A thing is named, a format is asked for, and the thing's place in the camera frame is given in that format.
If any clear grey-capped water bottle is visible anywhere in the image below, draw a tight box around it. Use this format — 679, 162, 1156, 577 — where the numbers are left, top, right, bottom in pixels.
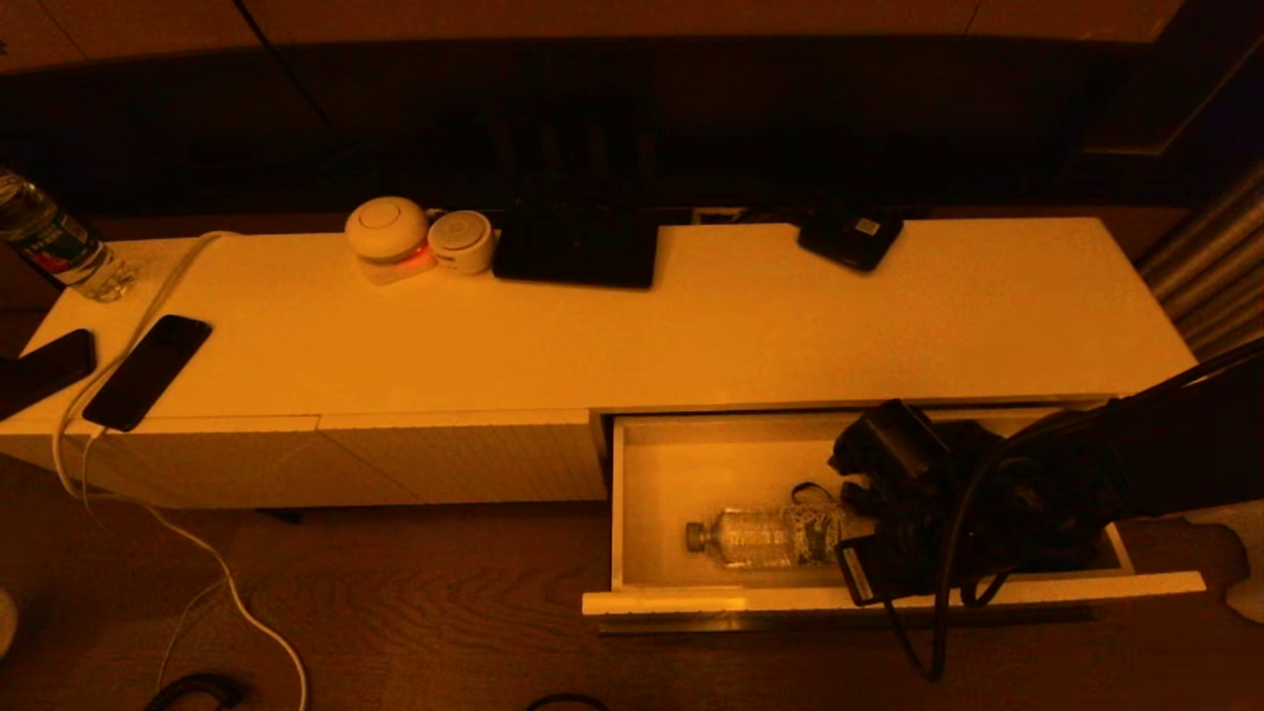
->
685, 504, 852, 572

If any black umbrella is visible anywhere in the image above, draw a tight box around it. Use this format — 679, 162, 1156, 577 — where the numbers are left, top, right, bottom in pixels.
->
790, 420, 1117, 579

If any white cabinet drawer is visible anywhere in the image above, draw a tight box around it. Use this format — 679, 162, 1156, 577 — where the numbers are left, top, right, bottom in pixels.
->
583, 400, 1208, 633

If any white long low cabinet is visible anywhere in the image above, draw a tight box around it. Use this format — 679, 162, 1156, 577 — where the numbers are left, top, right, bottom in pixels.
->
0, 215, 1198, 510

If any small black labelled device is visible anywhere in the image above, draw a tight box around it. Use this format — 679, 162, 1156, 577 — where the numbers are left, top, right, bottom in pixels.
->
798, 207, 905, 273

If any white ribbed cabinet door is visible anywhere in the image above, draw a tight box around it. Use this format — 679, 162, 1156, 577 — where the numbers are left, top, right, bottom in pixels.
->
0, 413, 426, 509
318, 408, 608, 505

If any black flat tablet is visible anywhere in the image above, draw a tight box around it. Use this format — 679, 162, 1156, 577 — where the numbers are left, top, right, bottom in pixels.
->
492, 195, 660, 291

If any small white round speaker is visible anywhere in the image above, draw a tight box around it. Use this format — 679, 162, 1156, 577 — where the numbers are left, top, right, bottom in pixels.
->
428, 210, 496, 277

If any large white round device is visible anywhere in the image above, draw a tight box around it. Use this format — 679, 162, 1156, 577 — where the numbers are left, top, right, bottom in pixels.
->
344, 197, 437, 287

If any black smartphone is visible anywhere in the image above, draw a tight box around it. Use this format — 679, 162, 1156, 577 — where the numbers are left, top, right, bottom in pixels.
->
0, 329, 98, 423
82, 315, 213, 433

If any red-labelled water bottle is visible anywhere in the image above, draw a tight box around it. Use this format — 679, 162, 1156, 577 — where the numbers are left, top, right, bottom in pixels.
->
0, 168, 139, 302

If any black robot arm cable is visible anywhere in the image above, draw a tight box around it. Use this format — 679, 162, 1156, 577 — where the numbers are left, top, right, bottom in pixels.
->
884, 410, 1117, 682

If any black coiled cable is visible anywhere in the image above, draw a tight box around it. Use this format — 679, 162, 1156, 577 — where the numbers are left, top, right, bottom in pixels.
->
143, 671, 243, 711

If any thick white power cable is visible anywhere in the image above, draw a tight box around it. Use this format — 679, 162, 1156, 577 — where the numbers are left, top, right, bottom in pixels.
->
51, 231, 309, 711

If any thin white charging cable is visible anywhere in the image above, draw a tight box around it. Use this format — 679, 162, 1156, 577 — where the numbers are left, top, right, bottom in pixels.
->
84, 427, 233, 692

